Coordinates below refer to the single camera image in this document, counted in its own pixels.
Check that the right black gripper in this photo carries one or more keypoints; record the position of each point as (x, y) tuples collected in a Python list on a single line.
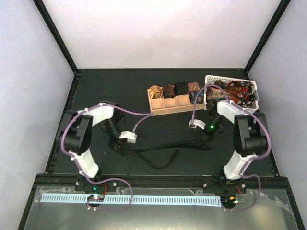
[(208, 137)]

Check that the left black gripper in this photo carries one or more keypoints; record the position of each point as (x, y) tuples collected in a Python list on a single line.
[(118, 143)]

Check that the long black tie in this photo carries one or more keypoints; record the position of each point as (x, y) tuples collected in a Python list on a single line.
[(194, 145)]

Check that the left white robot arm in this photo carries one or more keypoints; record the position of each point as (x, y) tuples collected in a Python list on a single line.
[(75, 134)]

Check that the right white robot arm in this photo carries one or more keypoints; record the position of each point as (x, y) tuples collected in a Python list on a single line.
[(251, 139)]

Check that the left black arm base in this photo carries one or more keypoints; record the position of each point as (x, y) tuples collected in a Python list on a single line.
[(83, 185)]

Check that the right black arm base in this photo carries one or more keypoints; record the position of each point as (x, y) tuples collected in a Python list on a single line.
[(219, 185)]

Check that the pile of patterned ties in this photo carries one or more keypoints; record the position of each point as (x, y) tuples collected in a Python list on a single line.
[(241, 92)]

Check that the blue patterned rolled tie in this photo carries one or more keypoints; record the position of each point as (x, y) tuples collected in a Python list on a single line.
[(197, 97)]

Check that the brown patterned rolled tie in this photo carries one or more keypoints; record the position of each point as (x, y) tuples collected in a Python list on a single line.
[(193, 87)]

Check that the wooden compartment tray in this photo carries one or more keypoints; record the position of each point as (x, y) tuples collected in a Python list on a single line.
[(162, 106)]

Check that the black rolled tie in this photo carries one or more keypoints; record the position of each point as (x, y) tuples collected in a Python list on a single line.
[(181, 88)]

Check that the white plastic basket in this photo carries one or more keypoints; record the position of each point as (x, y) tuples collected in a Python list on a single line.
[(210, 79)]

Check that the dark red rolled tie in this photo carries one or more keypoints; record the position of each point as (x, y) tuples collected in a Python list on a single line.
[(168, 91)]

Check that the yellow rolled tie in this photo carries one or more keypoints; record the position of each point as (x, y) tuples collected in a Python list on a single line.
[(155, 92)]

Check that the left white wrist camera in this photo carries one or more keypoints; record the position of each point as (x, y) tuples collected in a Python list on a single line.
[(129, 136)]

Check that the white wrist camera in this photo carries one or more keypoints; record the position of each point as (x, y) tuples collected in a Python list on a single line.
[(195, 123), (129, 136)]

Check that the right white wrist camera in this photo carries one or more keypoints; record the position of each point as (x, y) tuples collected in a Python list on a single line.
[(195, 123)]

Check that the light blue slotted cable duct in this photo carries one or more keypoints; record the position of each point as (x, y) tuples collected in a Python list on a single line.
[(180, 200)]

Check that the black frame post left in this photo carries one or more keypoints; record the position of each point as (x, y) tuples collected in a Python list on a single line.
[(55, 33)]

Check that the black frame post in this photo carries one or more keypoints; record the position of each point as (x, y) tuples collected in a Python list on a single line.
[(55, 33), (278, 13)]

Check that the black frame post right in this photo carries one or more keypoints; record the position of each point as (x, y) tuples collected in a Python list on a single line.
[(278, 13)]

